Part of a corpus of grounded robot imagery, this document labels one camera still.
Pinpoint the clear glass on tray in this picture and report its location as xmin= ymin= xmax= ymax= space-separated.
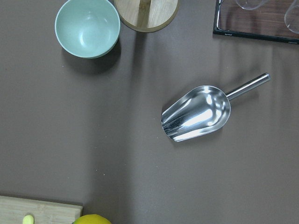
xmin=284 ymin=1 xmax=299 ymax=34
xmin=235 ymin=0 xmax=269 ymax=10

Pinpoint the black framed wooden tray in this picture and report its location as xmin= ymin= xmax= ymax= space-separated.
xmin=213 ymin=0 xmax=299 ymax=45

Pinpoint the steel scoop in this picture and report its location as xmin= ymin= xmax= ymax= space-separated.
xmin=161 ymin=73 xmax=271 ymax=142

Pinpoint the wooden mug tree stand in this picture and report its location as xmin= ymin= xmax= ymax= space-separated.
xmin=114 ymin=0 xmax=179 ymax=33

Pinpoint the mint green bowl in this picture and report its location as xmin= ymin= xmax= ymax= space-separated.
xmin=55 ymin=0 xmax=121 ymax=59

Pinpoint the yellow lemon near board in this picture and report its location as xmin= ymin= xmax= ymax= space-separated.
xmin=73 ymin=214 xmax=111 ymax=224

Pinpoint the yellow plastic knife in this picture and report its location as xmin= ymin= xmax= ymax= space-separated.
xmin=22 ymin=215 xmax=35 ymax=224

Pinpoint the bamboo cutting board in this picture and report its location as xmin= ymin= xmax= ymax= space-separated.
xmin=0 ymin=196 xmax=83 ymax=224

